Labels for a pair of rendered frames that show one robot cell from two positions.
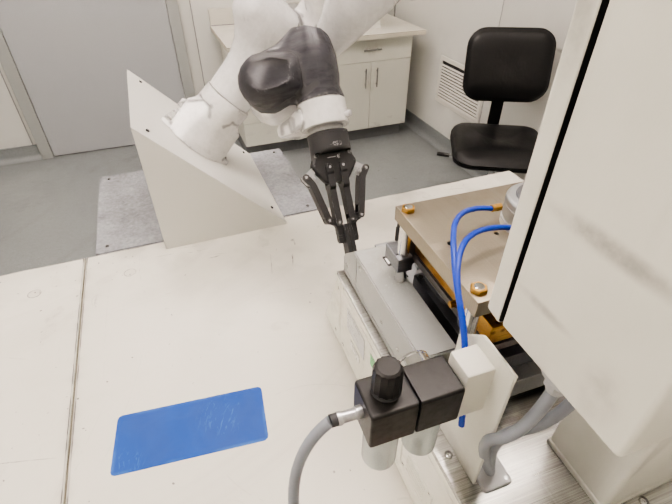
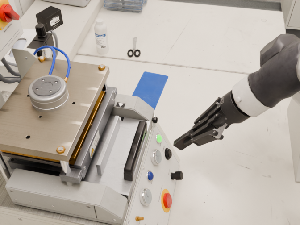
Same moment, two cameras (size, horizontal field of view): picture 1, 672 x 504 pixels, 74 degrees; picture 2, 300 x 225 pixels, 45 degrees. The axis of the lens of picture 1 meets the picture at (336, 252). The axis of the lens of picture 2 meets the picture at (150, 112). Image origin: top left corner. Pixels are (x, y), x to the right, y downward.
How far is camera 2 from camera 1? 1.10 m
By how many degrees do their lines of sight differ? 81
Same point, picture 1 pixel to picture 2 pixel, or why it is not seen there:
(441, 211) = (90, 77)
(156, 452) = (144, 82)
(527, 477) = not seen: hidden behind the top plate
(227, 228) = (292, 138)
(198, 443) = (139, 93)
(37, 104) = not seen: outside the picture
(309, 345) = not seen: hidden behind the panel
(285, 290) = (213, 151)
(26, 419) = (185, 56)
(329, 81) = (258, 77)
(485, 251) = (55, 72)
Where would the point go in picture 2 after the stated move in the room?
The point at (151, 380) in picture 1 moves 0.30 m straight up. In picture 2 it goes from (181, 86) to (186, 14)
